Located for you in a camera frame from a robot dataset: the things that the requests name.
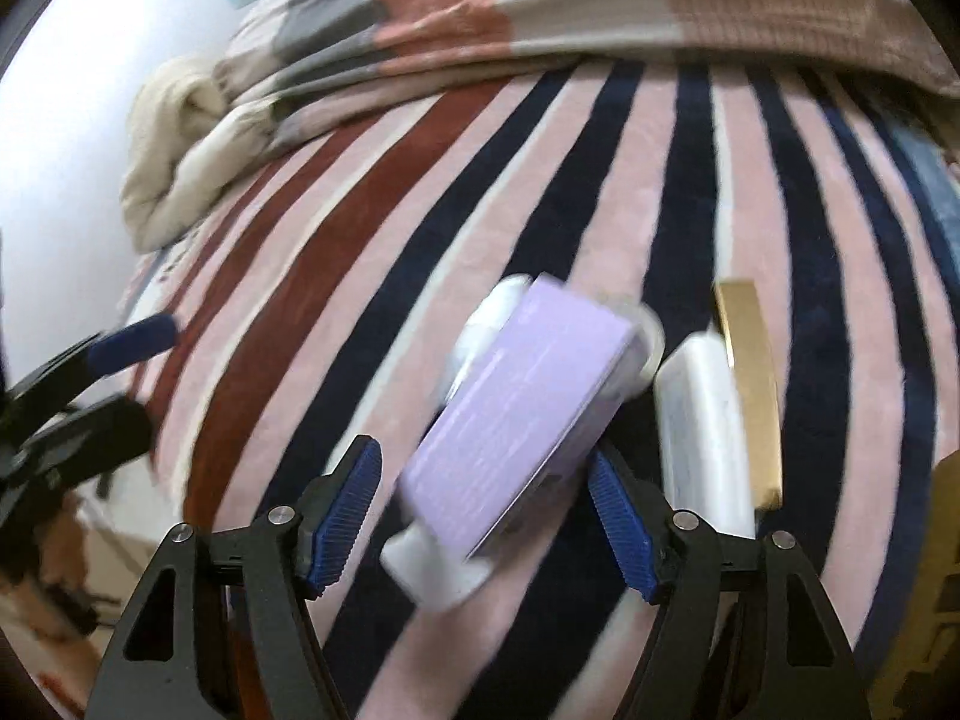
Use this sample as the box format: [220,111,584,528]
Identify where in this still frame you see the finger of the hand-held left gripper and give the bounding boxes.
[0,396,155,511]
[0,315,181,421]

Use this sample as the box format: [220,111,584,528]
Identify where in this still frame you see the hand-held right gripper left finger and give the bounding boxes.
[88,435,385,720]

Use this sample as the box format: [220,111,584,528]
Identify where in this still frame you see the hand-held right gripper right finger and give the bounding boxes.
[586,451,875,720]

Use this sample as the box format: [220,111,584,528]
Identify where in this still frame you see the white bottle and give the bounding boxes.
[379,276,538,613]

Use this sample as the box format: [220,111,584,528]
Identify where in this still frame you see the purple box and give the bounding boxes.
[396,274,637,560]

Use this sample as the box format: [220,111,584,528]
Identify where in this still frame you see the white box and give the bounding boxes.
[652,331,760,539]

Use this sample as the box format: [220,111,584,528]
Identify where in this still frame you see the clear tape roll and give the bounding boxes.
[600,304,667,406]

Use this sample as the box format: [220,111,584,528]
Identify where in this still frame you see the cream blanket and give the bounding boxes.
[120,55,286,253]

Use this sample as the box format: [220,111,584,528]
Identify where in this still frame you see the gold box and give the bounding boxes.
[712,279,785,512]

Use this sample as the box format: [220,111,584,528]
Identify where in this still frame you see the striped blanket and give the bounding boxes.
[120,60,960,720]

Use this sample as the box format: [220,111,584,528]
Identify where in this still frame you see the blue denim cloth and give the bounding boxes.
[885,117,960,241]

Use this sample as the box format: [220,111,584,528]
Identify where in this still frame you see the patchwork quilt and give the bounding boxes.
[213,0,960,166]

